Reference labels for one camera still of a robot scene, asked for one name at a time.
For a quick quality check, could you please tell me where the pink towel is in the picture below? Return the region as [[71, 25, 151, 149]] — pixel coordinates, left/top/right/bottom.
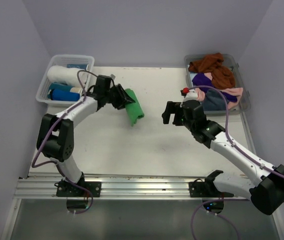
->
[[196, 73, 243, 110]]

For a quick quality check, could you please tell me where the white towel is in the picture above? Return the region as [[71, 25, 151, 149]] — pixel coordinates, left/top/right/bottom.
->
[[43, 65, 91, 88]]

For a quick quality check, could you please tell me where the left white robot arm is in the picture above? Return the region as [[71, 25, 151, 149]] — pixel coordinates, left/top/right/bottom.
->
[[31, 75, 137, 197]]

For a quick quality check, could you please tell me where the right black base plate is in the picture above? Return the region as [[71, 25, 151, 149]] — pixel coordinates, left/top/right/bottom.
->
[[188, 178, 234, 198]]

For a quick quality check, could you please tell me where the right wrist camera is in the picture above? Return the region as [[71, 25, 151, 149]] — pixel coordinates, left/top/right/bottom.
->
[[180, 87, 199, 102]]

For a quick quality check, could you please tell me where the dark grey-blue towel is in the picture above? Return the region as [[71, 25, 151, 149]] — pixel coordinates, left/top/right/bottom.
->
[[201, 89, 229, 111]]

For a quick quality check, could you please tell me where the green towel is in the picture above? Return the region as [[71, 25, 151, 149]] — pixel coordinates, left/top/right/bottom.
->
[[125, 88, 145, 127]]

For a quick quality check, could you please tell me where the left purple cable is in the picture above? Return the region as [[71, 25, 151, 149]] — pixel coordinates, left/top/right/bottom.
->
[[31, 69, 100, 216]]

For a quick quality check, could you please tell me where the brown towel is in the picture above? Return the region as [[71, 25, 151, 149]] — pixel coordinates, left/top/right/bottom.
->
[[188, 53, 236, 90]]

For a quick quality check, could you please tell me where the blue rolled towel front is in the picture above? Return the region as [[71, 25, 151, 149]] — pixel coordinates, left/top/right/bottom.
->
[[48, 89, 80, 102]]

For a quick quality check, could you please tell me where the light blue towel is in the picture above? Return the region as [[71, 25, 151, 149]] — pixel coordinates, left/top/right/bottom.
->
[[189, 72, 197, 82]]

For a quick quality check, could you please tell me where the aluminium mounting rail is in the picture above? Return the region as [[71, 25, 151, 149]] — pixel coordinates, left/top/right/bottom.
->
[[14, 173, 197, 200]]

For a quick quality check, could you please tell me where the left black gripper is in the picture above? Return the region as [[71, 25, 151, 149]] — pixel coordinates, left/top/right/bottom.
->
[[104, 84, 134, 110]]

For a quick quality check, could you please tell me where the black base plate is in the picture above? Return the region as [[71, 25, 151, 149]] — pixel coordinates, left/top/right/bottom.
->
[[188, 178, 234, 198], [54, 180, 102, 198]]

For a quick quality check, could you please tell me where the teal rolled towel with swirl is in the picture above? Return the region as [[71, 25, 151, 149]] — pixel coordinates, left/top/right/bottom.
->
[[66, 64, 89, 71]]

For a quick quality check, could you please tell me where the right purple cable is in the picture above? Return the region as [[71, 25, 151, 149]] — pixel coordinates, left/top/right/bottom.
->
[[190, 85, 284, 240]]

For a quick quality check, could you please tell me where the clear plastic bin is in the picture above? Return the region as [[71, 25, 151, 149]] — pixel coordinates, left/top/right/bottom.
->
[[184, 54, 250, 116]]

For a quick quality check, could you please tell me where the teal and cream rolled towel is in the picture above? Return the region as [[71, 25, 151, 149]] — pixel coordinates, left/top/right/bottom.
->
[[48, 83, 82, 94]]

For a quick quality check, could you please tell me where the purple cable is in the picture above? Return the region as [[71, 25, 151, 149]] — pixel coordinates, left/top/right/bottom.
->
[[190, 85, 284, 240], [31, 69, 100, 216]]

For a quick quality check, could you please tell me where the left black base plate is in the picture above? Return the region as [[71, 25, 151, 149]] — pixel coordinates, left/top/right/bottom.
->
[[54, 180, 102, 198]]

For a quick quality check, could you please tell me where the white plastic basket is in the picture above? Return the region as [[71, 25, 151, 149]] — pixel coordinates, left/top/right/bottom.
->
[[36, 54, 95, 107]]

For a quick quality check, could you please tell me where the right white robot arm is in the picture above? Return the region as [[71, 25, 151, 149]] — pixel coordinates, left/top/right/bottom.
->
[[162, 100, 284, 215]]

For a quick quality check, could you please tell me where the purple towel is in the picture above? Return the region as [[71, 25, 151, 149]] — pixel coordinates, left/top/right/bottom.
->
[[192, 73, 237, 103]]

